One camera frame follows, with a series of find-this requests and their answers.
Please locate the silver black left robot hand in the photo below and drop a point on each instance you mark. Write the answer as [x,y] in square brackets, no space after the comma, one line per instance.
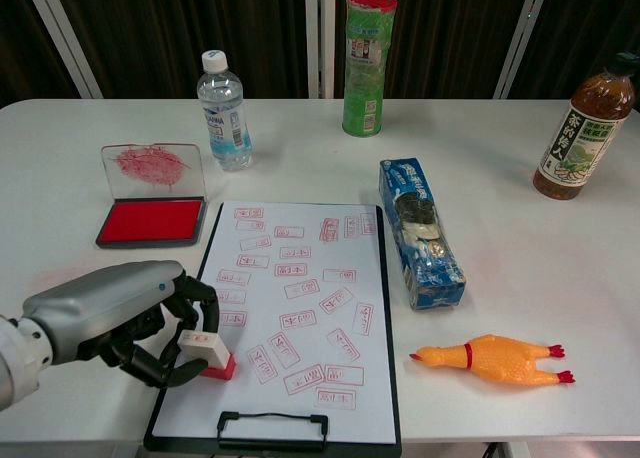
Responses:
[100,303]

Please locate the black clipboard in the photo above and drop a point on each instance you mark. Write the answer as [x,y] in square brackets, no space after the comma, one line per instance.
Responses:
[180,446]

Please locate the white upright frame post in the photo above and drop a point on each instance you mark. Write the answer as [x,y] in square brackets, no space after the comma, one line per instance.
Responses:
[320,38]

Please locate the white and red stamp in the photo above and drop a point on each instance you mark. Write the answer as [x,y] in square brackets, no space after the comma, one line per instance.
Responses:
[216,359]

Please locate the red ink pad clear lid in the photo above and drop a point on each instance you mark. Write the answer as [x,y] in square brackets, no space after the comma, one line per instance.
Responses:
[150,220]

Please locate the clear water bottle white cap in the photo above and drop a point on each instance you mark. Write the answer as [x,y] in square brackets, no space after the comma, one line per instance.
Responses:
[225,128]

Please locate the brown tea bottle green label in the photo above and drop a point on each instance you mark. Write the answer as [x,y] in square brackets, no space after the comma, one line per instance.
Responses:
[580,143]

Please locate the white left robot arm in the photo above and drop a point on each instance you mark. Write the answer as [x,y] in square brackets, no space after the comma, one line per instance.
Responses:
[20,363]

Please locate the yellow rubber chicken toy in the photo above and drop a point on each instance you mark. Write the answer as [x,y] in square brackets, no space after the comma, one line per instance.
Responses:
[500,360]

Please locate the blue cookie package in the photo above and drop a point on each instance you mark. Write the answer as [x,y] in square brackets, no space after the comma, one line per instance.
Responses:
[425,273]

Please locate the white slanted frame post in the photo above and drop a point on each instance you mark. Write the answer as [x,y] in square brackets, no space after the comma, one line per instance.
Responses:
[65,33]
[520,38]

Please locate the green chips can red lid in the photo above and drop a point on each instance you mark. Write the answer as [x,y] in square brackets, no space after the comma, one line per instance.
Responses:
[367,78]

